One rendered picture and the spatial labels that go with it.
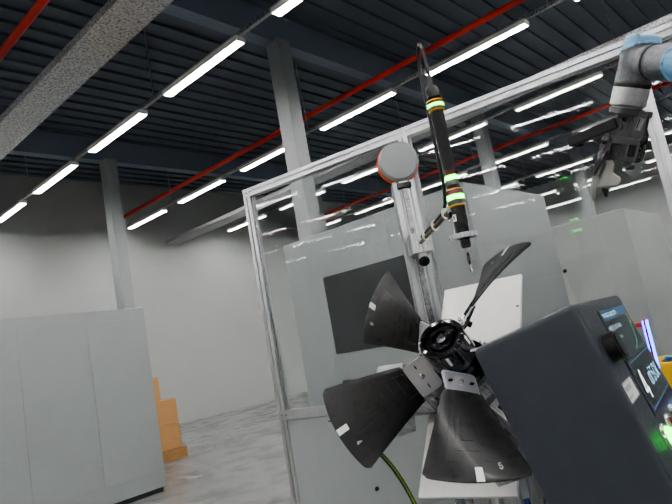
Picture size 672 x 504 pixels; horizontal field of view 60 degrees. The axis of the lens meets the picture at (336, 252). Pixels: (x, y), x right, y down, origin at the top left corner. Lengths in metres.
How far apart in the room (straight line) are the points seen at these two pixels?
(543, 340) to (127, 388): 6.52
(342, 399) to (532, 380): 1.01
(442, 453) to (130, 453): 5.84
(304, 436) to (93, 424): 4.31
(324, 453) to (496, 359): 2.11
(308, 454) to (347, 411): 1.19
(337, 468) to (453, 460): 1.37
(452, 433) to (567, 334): 0.80
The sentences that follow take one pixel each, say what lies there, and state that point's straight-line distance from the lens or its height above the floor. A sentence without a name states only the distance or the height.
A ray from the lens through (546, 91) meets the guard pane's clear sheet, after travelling 2.26.
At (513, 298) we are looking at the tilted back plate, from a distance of 1.85.
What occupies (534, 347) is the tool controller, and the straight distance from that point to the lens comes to 0.59.
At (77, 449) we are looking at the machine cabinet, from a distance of 6.73.
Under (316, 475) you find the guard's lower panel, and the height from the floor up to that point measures 0.71.
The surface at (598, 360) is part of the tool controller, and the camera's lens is 0.58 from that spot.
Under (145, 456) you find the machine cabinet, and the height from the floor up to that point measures 0.42.
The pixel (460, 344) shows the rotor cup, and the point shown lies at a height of 1.20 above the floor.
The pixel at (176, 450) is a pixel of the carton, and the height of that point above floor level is 0.12.
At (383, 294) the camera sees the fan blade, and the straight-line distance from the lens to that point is 1.72.
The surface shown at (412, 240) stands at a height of 1.56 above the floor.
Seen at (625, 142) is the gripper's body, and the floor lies 1.57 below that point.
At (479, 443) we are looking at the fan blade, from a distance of 1.36.
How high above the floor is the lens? 1.26
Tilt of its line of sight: 9 degrees up
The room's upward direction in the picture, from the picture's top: 10 degrees counter-clockwise
